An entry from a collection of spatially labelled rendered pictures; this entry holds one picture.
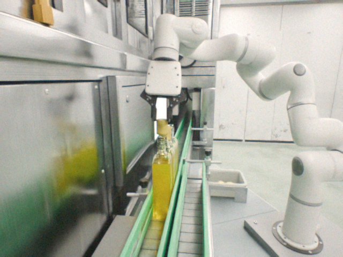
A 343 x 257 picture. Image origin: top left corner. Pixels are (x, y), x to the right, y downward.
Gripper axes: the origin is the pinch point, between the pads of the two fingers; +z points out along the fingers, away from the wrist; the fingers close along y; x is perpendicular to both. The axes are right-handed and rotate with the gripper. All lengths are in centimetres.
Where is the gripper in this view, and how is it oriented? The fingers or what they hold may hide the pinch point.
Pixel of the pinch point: (162, 114)
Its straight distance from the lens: 63.6
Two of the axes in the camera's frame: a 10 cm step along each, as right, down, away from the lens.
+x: 0.8, 0.7, 9.9
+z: -0.7, 10.0, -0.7
